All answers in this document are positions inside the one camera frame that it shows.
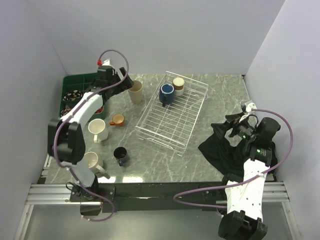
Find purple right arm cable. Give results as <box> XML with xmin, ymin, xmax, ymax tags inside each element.
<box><xmin>173</xmin><ymin>108</ymin><xmax>294</xmax><ymax>208</ymax></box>

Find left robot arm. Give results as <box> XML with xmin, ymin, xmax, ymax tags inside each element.
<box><xmin>47</xmin><ymin>65</ymin><xmax>134</xmax><ymax>201</ymax></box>

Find dark navy glazed mug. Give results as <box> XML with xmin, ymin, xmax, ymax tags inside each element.
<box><xmin>113</xmin><ymin>146</ymin><xmax>130</xmax><ymax>167</ymax></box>

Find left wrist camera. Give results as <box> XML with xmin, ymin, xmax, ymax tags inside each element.
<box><xmin>97</xmin><ymin>58</ymin><xmax>113</xmax><ymax>67</ymax></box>

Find aluminium frame rail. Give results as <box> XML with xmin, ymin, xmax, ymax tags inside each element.
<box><xmin>13</xmin><ymin>149</ymin><xmax>83</xmax><ymax>240</ymax></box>

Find brown and cream cup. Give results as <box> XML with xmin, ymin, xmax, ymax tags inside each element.
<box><xmin>172</xmin><ymin>77</ymin><xmax>185</xmax><ymax>97</ymax></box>

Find white wire dish rack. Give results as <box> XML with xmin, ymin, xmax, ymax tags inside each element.
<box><xmin>135</xmin><ymin>71</ymin><xmax>209</xmax><ymax>156</ymax></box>

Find black base beam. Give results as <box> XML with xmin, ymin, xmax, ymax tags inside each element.
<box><xmin>69</xmin><ymin>181</ymin><xmax>227</xmax><ymax>211</ymax></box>

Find tall beige tumbler cup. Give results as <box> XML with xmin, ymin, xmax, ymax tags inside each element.
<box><xmin>128</xmin><ymin>80</ymin><xmax>143</xmax><ymax>105</ymax></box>

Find white faceted mug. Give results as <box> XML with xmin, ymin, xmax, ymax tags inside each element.
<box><xmin>88</xmin><ymin>118</ymin><xmax>109</xmax><ymax>143</ymax></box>

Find blue enamel mug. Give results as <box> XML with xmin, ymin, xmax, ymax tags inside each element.
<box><xmin>159</xmin><ymin>83</ymin><xmax>175</xmax><ymax>107</ymax></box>

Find orange ceramic mug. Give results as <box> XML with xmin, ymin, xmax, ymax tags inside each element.
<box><xmin>109</xmin><ymin>113</ymin><xmax>125</xmax><ymax>127</ymax></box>

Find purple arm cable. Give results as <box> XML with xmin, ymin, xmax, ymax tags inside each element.
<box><xmin>53</xmin><ymin>49</ymin><xmax>131</xmax><ymax>223</ymax></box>
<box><xmin>173</xmin><ymin>108</ymin><xmax>294</xmax><ymax>208</ymax></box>

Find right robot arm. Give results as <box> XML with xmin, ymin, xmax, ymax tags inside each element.
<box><xmin>211</xmin><ymin>113</ymin><xmax>281</xmax><ymax>240</ymax></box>

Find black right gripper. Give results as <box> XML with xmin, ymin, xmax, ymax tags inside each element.
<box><xmin>211</xmin><ymin>111</ymin><xmax>258</xmax><ymax>141</ymax></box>

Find black white bracelets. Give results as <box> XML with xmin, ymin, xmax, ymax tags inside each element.
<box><xmin>62</xmin><ymin>90</ymin><xmax>84</xmax><ymax>102</ymax></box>

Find brown white bracelets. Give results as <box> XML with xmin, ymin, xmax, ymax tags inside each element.
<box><xmin>60</xmin><ymin>107</ymin><xmax>76</xmax><ymax>118</ymax></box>

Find black cloth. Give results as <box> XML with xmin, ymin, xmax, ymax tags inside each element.
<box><xmin>198</xmin><ymin>117</ymin><xmax>281</xmax><ymax>178</ymax></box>

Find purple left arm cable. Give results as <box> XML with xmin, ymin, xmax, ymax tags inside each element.
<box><xmin>53</xmin><ymin>49</ymin><xmax>131</xmax><ymax>223</ymax></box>

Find cream mug grey handle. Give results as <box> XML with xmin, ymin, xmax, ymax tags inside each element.
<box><xmin>84</xmin><ymin>151</ymin><xmax>110</xmax><ymax>179</ymax></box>

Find green divided organizer tray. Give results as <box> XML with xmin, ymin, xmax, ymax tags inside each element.
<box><xmin>59</xmin><ymin>73</ymin><xmax>97</xmax><ymax>117</ymax></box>

